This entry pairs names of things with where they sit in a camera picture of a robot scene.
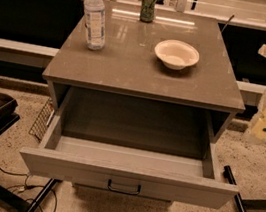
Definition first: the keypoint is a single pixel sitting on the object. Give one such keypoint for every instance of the black top drawer handle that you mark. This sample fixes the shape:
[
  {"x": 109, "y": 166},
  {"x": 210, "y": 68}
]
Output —
[{"x": 125, "y": 190}]

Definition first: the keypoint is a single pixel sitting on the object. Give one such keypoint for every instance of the grey top drawer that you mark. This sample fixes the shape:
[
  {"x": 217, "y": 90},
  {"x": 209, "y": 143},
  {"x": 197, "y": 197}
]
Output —
[{"x": 169, "y": 149}]

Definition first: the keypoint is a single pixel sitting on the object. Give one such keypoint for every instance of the white paper bowl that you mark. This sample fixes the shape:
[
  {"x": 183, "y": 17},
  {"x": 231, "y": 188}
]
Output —
[{"x": 176, "y": 55}]

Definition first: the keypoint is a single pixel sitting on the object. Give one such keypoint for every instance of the green soda can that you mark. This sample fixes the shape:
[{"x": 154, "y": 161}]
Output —
[{"x": 147, "y": 10}]

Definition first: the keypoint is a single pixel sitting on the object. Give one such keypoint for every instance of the clear plastic water bottle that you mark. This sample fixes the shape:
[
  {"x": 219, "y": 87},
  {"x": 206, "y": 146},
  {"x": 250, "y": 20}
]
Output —
[{"x": 95, "y": 23}]

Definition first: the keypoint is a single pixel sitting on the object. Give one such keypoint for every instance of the grey drawer cabinet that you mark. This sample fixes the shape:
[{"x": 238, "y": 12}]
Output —
[{"x": 128, "y": 65}]

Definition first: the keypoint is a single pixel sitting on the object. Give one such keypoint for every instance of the wire mesh basket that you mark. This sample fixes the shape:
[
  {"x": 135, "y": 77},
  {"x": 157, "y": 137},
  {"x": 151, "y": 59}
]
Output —
[{"x": 41, "y": 123}]

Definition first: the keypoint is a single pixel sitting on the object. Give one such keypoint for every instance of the black stand leg left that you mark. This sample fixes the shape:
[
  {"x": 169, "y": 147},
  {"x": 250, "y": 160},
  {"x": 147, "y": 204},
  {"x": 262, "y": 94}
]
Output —
[{"x": 35, "y": 203}]

